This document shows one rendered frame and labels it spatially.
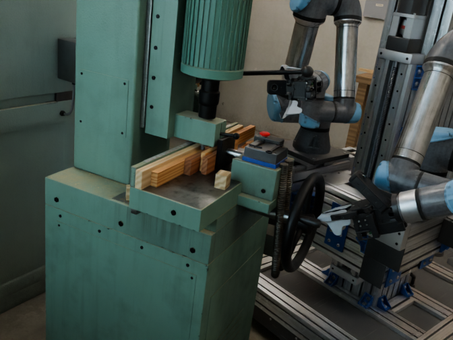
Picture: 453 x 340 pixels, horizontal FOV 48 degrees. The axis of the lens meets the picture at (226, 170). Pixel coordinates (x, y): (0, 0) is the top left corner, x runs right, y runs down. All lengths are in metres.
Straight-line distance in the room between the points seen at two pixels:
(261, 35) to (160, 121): 3.69
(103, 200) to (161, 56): 0.44
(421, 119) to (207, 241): 0.63
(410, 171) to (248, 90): 3.97
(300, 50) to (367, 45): 2.82
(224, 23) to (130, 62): 0.29
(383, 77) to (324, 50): 2.89
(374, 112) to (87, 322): 1.24
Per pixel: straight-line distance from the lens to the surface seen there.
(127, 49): 1.47
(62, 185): 1.58
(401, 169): 1.35
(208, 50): 1.37
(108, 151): 1.58
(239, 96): 5.28
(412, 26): 1.89
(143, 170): 1.29
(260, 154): 1.38
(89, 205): 1.54
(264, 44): 5.10
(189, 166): 1.41
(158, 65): 1.46
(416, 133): 1.37
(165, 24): 1.44
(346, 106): 1.83
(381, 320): 2.21
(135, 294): 1.55
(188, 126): 1.48
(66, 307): 1.78
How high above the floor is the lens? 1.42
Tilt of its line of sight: 21 degrees down
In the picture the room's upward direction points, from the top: 7 degrees clockwise
